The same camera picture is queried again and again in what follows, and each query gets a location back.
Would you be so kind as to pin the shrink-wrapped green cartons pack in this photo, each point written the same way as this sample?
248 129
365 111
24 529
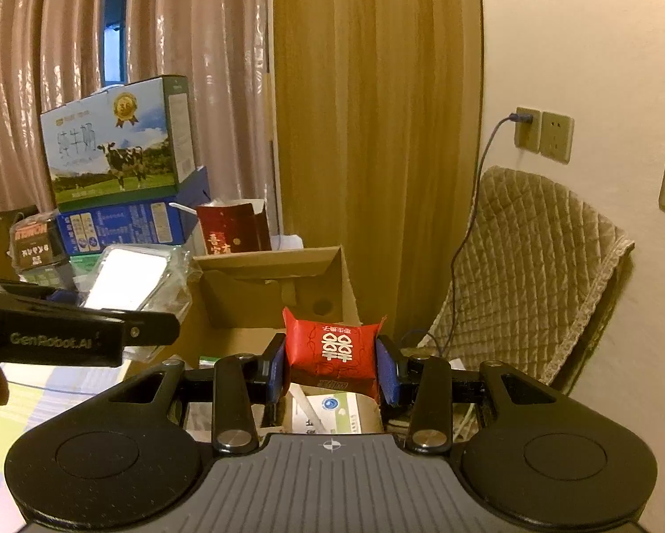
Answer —
82 269

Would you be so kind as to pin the cardboard box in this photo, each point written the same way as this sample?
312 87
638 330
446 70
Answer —
238 294

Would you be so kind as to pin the clear packet with white card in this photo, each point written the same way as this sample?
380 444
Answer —
127 277

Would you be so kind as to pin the double wall socket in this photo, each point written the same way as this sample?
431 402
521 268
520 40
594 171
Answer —
554 136

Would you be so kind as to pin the pink curtain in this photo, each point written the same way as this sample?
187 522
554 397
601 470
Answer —
210 66

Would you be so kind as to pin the cow print milk carton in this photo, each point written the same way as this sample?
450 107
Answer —
110 144

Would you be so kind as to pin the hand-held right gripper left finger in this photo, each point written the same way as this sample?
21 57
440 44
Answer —
277 372

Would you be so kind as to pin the golden curtain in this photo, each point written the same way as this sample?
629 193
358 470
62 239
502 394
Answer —
365 122

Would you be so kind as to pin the chair with quilted cover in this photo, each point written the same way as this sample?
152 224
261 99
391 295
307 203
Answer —
532 266

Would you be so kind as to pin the white medicine box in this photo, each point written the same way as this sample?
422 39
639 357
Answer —
332 413

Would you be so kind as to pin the window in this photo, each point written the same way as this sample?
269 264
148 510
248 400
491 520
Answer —
115 28

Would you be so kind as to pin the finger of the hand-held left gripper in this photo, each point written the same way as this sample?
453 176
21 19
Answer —
152 330
63 297

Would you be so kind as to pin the dark brown drink carton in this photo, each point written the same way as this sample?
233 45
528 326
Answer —
38 250

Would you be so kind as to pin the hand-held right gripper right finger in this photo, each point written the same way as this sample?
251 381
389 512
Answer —
386 372

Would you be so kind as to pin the blue carton box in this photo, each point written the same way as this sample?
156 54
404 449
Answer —
121 227

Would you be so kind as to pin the red candy packet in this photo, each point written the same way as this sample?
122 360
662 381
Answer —
332 350

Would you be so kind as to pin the red gift box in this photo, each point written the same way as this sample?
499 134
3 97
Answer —
229 227

